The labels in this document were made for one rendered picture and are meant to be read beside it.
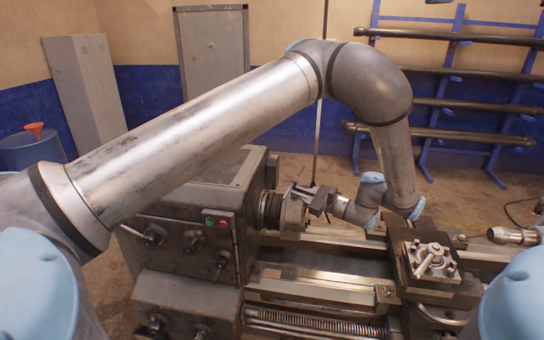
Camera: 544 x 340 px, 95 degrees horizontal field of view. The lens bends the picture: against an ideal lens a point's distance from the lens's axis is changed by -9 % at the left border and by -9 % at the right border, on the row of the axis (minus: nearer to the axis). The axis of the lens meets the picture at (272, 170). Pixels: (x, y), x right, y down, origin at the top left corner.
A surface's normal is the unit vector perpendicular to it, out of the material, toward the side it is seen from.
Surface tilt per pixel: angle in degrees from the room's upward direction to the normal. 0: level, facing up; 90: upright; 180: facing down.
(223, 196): 45
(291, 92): 77
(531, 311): 37
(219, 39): 90
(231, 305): 32
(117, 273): 0
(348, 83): 95
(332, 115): 90
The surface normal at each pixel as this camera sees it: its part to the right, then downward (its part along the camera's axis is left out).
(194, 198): -0.13, -0.29
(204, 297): -0.10, -0.49
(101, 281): 0.00, -0.88
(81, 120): -0.18, 0.48
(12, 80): 0.98, 0.09
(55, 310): 0.99, -0.11
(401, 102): 0.33, 0.38
